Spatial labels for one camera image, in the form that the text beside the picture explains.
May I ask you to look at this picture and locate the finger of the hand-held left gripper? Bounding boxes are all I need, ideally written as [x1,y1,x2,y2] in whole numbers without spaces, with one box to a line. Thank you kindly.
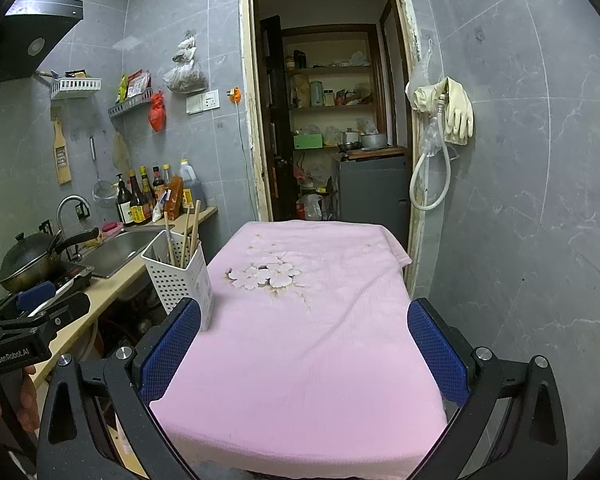
[0,281,58,317]
[0,291,91,335]

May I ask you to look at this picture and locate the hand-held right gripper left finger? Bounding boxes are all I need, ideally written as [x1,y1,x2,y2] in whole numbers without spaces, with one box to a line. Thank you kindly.
[36,297,202,480]

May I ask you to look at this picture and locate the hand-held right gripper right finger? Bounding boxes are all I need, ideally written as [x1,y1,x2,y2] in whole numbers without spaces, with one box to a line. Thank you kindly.
[407,297,568,480]

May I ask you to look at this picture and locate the white perforated utensil holder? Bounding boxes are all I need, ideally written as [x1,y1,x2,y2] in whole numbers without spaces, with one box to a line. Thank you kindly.
[140,230,214,332]

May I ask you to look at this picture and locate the wooden chopstick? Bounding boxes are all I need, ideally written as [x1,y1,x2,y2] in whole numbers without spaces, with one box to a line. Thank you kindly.
[189,199,202,261]
[180,204,192,268]
[164,211,177,267]

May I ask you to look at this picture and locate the person's left hand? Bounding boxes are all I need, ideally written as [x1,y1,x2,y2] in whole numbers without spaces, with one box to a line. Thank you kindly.
[0,363,42,434]

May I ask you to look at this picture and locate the black induction cooker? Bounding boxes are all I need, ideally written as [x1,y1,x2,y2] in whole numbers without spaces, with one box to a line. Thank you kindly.
[0,260,95,321]

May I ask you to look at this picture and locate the dark wok lid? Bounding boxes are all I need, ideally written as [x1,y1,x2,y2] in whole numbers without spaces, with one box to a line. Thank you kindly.
[0,232,57,274]

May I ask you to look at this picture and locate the beige kitchen counter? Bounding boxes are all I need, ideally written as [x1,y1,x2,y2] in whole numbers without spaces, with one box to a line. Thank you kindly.
[30,206,218,391]

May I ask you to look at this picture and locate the black wok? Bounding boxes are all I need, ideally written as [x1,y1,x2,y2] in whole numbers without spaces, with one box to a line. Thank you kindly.
[0,227,101,295]

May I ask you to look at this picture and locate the steel sink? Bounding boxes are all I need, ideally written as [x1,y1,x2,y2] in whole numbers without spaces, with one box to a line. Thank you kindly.
[77,230,168,280]

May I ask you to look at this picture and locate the chrome faucet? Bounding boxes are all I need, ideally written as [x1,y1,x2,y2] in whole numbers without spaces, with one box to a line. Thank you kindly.
[56,195,92,241]

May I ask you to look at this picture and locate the metal mesh strainer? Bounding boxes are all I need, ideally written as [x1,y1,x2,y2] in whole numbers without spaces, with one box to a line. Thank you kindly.
[89,135,117,206]

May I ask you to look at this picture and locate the yellow label sauce bottle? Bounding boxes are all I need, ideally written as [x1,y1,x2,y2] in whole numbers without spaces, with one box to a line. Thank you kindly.
[128,170,148,225]

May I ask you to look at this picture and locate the pink floral tablecloth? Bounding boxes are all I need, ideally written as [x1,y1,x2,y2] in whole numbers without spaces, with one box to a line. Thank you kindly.
[149,220,449,480]

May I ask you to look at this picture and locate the white seasoning packet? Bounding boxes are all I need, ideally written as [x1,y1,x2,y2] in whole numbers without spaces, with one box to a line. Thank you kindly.
[152,190,171,222]

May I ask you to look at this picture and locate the wooden grater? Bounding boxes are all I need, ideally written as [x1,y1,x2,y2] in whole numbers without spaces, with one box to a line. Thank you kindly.
[52,120,73,186]

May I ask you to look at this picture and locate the orange spice packet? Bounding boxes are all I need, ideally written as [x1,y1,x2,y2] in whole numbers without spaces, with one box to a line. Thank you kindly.
[166,176,185,214]

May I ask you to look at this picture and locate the dark sauce bottle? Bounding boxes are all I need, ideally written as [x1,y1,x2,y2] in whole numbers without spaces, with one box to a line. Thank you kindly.
[139,166,155,211]

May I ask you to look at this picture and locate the brown oil jug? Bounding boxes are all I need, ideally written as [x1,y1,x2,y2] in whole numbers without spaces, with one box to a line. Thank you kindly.
[178,160,207,209]

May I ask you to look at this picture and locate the beige hanging cloth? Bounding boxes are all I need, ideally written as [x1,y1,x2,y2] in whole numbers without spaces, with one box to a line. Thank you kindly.
[112,132,131,171]

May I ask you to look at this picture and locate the grey cabinet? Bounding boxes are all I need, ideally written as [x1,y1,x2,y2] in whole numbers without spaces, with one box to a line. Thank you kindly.
[336,155,412,248]

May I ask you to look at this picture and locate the plastic bag on floor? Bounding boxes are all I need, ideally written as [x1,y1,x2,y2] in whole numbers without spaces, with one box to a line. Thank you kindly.
[295,194,326,221]

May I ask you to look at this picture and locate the wooden board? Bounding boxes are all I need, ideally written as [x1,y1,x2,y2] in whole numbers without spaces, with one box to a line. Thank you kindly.
[345,146,408,160]

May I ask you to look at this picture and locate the clear hanging plastic bag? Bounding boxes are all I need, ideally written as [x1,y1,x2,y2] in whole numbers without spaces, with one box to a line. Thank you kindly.
[405,42,451,158]

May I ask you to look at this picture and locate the red plastic bag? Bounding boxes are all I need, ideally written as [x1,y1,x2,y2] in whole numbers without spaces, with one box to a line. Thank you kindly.
[149,91,167,133]

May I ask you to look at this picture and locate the red snack packet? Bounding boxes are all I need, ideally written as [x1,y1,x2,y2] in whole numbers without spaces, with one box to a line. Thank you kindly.
[126,70,152,97]

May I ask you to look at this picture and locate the cream rubber gloves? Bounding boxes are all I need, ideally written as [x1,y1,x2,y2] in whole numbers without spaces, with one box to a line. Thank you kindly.
[414,76,475,144]

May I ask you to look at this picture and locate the dark brown door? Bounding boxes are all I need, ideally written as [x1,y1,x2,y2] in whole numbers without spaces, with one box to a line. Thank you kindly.
[257,15,301,221]

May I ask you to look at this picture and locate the black range hood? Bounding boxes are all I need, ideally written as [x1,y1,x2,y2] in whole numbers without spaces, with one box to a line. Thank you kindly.
[0,0,85,88]

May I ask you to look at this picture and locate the clear bag of dried goods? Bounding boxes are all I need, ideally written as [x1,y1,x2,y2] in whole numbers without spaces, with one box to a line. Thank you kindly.
[162,60,208,95]

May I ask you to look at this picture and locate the wooden shelf unit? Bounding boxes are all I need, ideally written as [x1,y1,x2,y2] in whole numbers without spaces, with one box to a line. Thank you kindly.
[282,25,386,191]

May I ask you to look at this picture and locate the white hose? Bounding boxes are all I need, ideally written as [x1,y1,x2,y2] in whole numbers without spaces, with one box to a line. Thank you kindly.
[410,92,453,211]

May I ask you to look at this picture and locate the white wall basket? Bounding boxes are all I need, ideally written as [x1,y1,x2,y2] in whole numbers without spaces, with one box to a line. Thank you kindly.
[50,77,102,100]

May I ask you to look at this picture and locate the grey wall shelf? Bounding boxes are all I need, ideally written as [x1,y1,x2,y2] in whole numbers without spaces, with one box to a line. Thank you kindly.
[108,89,153,119]

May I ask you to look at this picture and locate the thin white cable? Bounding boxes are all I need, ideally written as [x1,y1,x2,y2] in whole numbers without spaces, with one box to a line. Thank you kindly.
[235,101,257,201]

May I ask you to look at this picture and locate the worn door frame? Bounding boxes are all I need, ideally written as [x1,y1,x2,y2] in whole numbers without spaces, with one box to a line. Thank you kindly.
[237,0,428,296]

